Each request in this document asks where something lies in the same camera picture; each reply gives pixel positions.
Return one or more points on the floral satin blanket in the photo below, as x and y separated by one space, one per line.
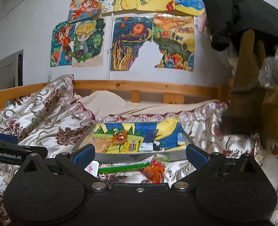
47 113

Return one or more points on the clear rice cracker bag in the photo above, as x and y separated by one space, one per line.
101 144

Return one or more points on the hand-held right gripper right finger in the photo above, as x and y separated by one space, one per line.
196 155

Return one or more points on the nut bar packet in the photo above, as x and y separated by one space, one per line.
93 168

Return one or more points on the blue white long packet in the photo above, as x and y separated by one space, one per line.
150 136

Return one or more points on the green sausage stick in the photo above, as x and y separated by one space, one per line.
120 168

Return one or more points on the colourful drawing sheet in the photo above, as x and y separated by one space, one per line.
169 134

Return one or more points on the white wall pipe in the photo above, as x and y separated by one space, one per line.
109 61

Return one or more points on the orange haired girl drawing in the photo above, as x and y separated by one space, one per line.
87 4

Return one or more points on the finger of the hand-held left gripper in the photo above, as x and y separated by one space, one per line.
7 138
36 152

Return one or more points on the wooden bed frame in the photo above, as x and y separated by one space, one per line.
141 86

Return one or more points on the grey metal tray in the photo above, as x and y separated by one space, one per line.
120 157

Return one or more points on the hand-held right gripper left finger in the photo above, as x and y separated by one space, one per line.
83 156

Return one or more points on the flower landscape wall drawing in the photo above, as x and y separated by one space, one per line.
174 40

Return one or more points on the blue girl wall drawing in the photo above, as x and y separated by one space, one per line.
61 44

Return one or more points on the blond child wall drawing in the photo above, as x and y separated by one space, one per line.
88 42

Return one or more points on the yellow snack packet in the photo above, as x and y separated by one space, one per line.
129 146

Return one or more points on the clear plastic bag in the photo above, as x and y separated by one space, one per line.
277 63

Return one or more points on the black hanging garment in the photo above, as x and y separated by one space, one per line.
235 11

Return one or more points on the white crumpled cloth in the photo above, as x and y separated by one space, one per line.
228 58

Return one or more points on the orange candy bag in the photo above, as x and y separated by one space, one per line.
154 171

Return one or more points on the beige bed sheet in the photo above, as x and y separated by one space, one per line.
110 106

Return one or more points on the mustard hanging garment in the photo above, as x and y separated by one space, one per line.
244 75

